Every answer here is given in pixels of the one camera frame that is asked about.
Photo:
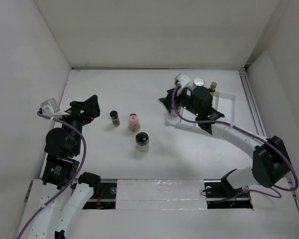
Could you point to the yellow label bottle cork cap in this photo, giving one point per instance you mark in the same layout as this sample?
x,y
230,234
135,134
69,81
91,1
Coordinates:
x,y
212,88

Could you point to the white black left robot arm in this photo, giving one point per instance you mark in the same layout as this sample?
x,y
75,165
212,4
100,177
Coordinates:
x,y
65,190

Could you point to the aluminium rail right edge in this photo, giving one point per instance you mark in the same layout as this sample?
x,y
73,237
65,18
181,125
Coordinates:
x,y
252,102

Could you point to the black lid white powder jar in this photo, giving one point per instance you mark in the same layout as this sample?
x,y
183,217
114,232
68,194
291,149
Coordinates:
x,y
142,142

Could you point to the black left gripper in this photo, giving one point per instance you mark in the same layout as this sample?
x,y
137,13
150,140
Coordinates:
x,y
90,106

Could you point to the black pepper grinder bottle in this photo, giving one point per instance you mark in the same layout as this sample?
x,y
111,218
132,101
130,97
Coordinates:
x,y
115,118

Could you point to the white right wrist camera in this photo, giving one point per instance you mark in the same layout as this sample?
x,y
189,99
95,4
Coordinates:
x,y
181,80

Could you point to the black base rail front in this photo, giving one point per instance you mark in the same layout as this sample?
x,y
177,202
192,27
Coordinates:
x,y
165,195

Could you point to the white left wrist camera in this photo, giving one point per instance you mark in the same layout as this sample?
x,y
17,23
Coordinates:
x,y
50,109

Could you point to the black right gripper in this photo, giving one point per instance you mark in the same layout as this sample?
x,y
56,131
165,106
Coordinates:
x,y
176,99

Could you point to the white divided organizer tray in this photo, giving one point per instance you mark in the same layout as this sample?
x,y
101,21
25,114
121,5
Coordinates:
x,y
222,102

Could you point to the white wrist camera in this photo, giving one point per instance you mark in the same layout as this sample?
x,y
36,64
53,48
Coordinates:
x,y
181,80
50,109

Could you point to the blue label silver lid jar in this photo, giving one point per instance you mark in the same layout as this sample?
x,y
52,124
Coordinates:
x,y
198,82

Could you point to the pink lid spice jar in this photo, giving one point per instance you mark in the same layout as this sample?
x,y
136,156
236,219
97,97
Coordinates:
x,y
134,124

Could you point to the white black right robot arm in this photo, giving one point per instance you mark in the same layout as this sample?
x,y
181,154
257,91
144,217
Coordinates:
x,y
270,160

